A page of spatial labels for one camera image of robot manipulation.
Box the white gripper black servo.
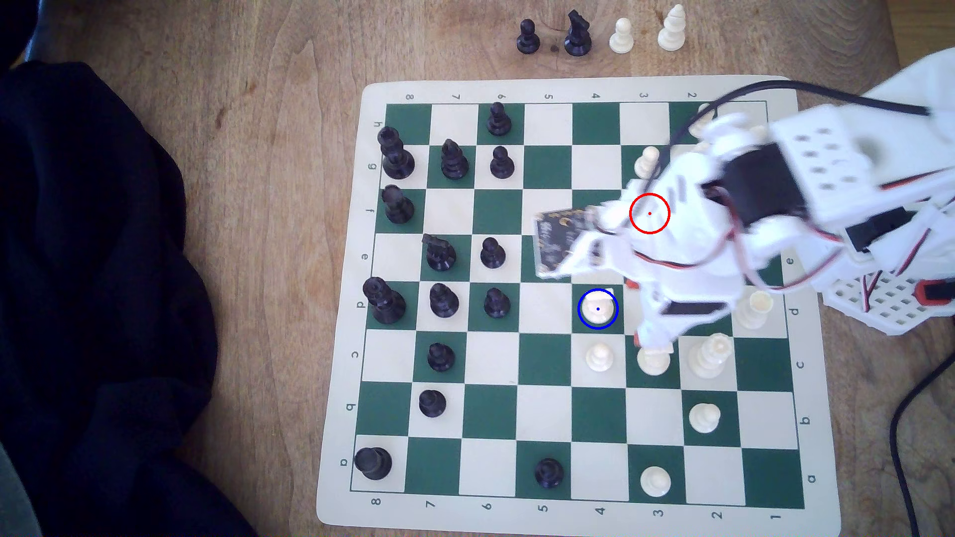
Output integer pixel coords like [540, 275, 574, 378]
[619, 153, 751, 353]

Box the white chess knight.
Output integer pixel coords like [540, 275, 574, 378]
[580, 288, 619, 329]
[636, 348, 672, 377]

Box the white chess rook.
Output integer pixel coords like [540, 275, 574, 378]
[735, 291, 774, 331]

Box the green cream chess board mat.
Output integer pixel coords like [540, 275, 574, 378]
[315, 75, 843, 537]

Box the black chess knight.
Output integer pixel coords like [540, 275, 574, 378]
[563, 9, 593, 58]
[421, 233, 458, 272]

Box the black chess bishop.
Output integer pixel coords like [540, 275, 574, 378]
[440, 139, 470, 180]

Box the black chess king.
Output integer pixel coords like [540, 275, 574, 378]
[363, 276, 407, 325]

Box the white chess bishop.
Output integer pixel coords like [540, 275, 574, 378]
[657, 3, 687, 52]

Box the black chess rook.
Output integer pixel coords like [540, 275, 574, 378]
[354, 447, 393, 481]

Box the black chess queen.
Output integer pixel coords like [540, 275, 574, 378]
[377, 125, 416, 180]

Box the black pawn d7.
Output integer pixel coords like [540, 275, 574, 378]
[430, 282, 461, 319]

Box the red black clamp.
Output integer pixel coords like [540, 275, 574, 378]
[916, 279, 955, 307]

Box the black bishop f8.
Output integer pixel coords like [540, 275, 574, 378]
[381, 185, 416, 225]

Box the black cloth jacket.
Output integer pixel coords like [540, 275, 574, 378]
[0, 61, 258, 537]

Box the gray fabric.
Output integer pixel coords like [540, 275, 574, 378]
[0, 442, 43, 537]

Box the dark chair part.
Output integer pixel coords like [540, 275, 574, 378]
[0, 0, 46, 68]

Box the black camera circuit board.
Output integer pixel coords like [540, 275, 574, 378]
[533, 207, 598, 278]

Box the white perforated base plate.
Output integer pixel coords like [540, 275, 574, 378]
[822, 268, 955, 337]

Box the black power cable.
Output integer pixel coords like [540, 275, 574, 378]
[889, 357, 955, 537]

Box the black camera cable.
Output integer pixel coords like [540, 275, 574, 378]
[645, 78, 934, 187]

